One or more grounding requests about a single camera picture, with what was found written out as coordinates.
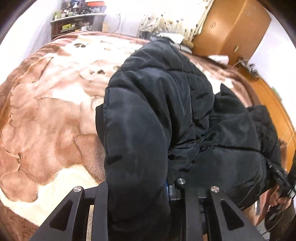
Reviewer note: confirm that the orange wooden bed frame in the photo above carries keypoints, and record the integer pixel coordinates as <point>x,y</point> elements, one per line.
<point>278,114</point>

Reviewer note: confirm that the heart print curtain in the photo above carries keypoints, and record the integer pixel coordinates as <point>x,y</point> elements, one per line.
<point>186,18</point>

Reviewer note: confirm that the brown bear print blanket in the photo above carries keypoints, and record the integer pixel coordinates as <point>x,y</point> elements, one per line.
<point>48,113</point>

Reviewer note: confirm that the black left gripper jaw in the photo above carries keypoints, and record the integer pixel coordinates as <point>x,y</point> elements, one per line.
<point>281,178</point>

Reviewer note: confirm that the orange wooden wardrobe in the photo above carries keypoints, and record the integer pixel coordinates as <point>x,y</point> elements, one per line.
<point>233,28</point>

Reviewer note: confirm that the person's right hand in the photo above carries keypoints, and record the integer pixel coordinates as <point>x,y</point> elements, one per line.
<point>275,199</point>

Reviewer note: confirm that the dark wooden shelf unit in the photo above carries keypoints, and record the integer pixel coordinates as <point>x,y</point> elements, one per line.
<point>74,23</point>

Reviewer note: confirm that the red and white box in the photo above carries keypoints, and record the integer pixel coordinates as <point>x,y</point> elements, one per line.
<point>95,6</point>

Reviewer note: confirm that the black puffer jacket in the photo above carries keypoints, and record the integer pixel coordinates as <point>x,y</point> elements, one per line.
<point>160,113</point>

